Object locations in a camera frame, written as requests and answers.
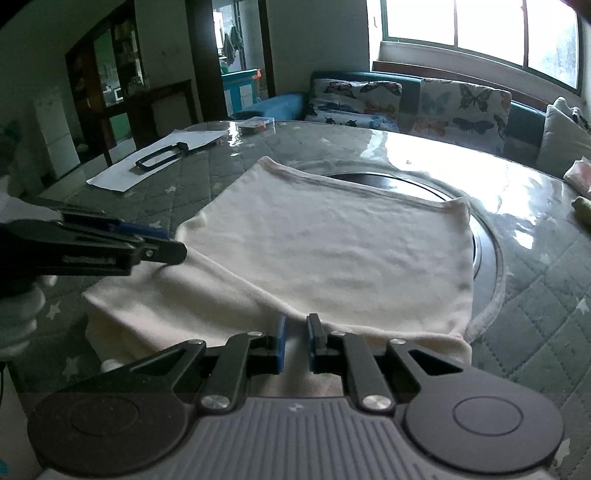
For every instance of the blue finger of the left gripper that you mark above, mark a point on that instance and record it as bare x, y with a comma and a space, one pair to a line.
158, 250
102, 222

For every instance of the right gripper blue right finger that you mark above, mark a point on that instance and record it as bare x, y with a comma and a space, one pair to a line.
349, 356

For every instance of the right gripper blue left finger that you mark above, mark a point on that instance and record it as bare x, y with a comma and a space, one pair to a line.
231, 367

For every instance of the cream white sweater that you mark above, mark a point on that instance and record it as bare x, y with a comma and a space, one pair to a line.
281, 244

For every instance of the dark wooden side table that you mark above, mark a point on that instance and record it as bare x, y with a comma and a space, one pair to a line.
155, 113

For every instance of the white refrigerator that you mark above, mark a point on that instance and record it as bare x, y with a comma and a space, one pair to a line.
54, 128

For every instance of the small clear card box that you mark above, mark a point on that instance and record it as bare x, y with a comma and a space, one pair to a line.
255, 125

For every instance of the round black induction cooktop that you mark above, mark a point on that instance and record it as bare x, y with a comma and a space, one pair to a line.
480, 249

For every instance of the teal white cabinet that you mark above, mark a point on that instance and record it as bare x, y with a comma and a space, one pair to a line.
239, 89

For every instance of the butterfly pillow lying low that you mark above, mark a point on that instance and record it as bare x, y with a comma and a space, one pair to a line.
362, 104

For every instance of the green quilted star tablecloth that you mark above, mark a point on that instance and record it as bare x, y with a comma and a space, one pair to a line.
541, 336

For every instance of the butterfly pillow near window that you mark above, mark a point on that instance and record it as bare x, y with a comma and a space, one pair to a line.
464, 114

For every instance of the teal sofa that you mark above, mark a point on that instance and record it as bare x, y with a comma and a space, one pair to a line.
523, 134

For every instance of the pink folded garment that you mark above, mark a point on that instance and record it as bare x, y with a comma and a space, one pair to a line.
578, 176

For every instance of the grey plain cushion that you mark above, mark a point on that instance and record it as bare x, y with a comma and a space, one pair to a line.
565, 139

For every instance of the black rectangular frame tool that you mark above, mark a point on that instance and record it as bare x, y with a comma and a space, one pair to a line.
168, 154

